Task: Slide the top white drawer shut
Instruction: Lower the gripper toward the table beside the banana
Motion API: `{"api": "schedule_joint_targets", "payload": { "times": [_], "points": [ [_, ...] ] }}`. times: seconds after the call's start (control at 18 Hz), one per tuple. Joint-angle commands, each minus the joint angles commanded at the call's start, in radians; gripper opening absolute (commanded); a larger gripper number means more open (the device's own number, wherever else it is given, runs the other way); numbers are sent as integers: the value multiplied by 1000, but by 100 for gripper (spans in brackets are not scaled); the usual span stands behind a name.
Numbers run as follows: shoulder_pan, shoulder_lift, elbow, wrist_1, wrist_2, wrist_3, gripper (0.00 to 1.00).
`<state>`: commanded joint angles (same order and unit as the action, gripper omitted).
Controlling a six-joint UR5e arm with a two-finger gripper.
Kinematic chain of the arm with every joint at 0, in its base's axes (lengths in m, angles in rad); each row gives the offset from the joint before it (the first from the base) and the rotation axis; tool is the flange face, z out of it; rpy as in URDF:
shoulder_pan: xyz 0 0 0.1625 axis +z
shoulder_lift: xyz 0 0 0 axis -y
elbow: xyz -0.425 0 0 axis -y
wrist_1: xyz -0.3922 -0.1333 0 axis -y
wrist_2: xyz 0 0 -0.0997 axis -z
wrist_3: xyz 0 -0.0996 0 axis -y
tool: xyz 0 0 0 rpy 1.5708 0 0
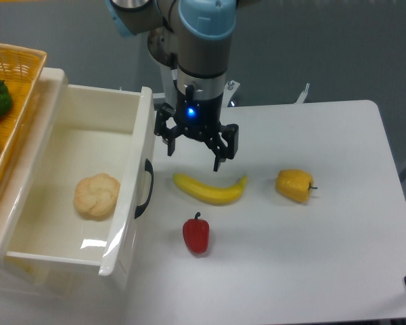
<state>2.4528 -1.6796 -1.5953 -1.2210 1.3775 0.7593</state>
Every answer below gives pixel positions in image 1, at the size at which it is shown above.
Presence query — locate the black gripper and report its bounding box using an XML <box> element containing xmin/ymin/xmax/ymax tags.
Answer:
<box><xmin>154</xmin><ymin>84</ymin><xmax>239</xmax><ymax>172</ymax></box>

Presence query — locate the white drawer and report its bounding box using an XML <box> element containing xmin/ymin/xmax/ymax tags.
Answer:
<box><xmin>0</xmin><ymin>68</ymin><xmax>154</xmax><ymax>289</ymax></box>

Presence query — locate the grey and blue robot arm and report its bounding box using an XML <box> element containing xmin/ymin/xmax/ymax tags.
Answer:
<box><xmin>107</xmin><ymin>1</ymin><xmax>239</xmax><ymax>171</ymax></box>

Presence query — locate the white drawer cabinet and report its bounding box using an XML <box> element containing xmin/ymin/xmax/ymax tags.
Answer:
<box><xmin>0</xmin><ymin>252</ymin><xmax>78</xmax><ymax>299</ymax></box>

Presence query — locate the yellow banana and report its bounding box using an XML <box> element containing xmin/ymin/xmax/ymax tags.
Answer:
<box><xmin>172</xmin><ymin>173</ymin><xmax>248</xmax><ymax>205</ymax></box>

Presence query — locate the red bell pepper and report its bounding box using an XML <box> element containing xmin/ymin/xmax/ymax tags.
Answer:
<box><xmin>182</xmin><ymin>212</ymin><xmax>210</xmax><ymax>254</ymax></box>

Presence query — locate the yellow bell pepper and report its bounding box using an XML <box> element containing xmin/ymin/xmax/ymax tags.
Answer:
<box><xmin>275</xmin><ymin>169</ymin><xmax>317</xmax><ymax>203</ymax></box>

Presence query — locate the beige bread roll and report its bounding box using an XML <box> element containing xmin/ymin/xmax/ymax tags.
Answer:
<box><xmin>73</xmin><ymin>173</ymin><xmax>120</xmax><ymax>221</ymax></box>

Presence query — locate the orange woven basket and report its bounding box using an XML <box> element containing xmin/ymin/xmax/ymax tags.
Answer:
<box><xmin>0</xmin><ymin>43</ymin><xmax>47</xmax><ymax>183</ymax></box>

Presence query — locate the white bracket near arm base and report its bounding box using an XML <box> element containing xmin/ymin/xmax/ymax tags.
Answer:
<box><xmin>221</xmin><ymin>80</ymin><xmax>240</xmax><ymax>108</ymax></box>

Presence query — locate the black top drawer handle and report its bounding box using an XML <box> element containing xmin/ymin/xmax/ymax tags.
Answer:
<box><xmin>134</xmin><ymin>158</ymin><xmax>154</xmax><ymax>219</ymax></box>

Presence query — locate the white table clamp bracket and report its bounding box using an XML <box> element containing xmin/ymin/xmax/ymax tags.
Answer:
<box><xmin>294</xmin><ymin>83</ymin><xmax>310</xmax><ymax>104</ymax></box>

